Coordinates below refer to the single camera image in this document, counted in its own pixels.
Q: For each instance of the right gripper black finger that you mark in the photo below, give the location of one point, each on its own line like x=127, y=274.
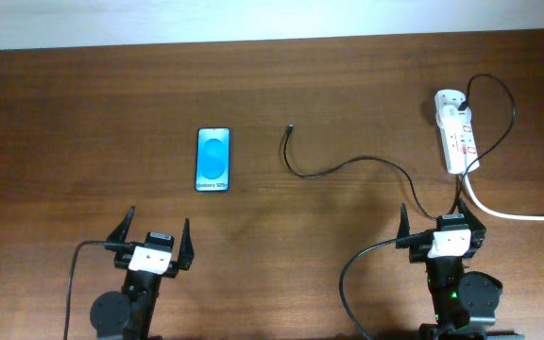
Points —
x=475, y=225
x=404, y=228

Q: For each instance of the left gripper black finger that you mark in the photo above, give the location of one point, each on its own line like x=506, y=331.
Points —
x=120, y=233
x=186, y=252

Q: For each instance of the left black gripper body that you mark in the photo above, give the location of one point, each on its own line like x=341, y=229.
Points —
x=121, y=261

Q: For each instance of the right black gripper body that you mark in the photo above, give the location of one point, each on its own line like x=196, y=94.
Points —
x=418, y=252

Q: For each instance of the white power strip orange switches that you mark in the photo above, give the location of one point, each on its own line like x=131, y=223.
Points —
x=459, y=148

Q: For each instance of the blue screen Galaxy smartphone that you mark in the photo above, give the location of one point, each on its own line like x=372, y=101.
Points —
x=212, y=172

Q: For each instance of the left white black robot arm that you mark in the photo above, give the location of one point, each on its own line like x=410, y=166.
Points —
x=127, y=313

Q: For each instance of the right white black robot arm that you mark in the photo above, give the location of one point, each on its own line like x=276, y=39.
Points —
x=464, y=303

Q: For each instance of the white USB wall charger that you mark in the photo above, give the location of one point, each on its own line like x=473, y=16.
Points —
x=448, y=108

